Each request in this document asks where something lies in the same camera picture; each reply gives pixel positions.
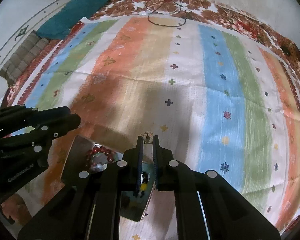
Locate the metal tin box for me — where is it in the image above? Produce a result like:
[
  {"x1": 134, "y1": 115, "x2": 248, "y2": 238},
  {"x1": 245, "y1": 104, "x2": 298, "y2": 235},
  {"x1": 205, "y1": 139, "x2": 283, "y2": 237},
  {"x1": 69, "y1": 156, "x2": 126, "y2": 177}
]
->
[{"x1": 61, "y1": 135, "x2": 154, "y2": 222}]

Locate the red bead bracelet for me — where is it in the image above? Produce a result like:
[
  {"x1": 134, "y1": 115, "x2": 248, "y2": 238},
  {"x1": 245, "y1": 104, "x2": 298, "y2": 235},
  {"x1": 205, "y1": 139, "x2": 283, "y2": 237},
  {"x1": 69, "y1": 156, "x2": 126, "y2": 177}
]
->
[{"x1": 84, "y1": 145, "x2": 115, "y2": 170}]

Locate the multicolour bead bracelet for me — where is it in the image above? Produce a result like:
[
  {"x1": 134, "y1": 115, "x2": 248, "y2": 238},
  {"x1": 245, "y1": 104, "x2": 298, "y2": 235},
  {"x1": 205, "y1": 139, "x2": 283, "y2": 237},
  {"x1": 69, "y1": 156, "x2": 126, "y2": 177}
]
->
[{"x1": 132, "y1": 171, "x2": 151, "y2": 198}]

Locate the small ring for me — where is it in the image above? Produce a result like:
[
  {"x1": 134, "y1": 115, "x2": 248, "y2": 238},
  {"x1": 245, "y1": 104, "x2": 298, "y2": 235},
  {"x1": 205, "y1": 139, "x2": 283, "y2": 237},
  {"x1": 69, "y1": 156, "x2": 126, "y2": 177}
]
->
[{"x1": 142, "y1": 131, "x2": 153, "y2": 145}]

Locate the grey striped cushion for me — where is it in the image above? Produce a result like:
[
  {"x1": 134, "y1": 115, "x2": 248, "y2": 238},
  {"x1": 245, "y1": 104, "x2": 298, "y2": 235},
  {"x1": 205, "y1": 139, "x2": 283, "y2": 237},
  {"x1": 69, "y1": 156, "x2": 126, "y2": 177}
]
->
[{"x1": 0, "y1": 31, "x2": 50, "y2": 87}]

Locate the teal fuzzy pillow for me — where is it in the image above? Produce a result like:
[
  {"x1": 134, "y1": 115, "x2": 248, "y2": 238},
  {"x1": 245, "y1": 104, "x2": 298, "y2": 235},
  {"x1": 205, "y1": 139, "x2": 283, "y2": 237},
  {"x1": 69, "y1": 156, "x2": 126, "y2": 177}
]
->
[{"x1": 36, "y1": 0, "x2": 110, "y2": 40}]

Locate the red floral bedsheet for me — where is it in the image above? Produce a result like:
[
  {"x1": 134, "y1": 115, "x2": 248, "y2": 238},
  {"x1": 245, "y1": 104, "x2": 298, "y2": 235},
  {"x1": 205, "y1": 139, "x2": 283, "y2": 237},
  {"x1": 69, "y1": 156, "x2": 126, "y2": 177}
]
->
[{"x1": 0, "y1": 0, "x2": 300, "y2": 233}]

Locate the black cable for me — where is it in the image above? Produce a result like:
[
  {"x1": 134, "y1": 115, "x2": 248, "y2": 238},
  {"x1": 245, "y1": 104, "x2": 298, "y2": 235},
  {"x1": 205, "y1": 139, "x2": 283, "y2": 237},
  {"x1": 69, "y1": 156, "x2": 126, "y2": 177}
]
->
[{"x1": 144, "y1": 0, "x2": 193, "y2": 28}]

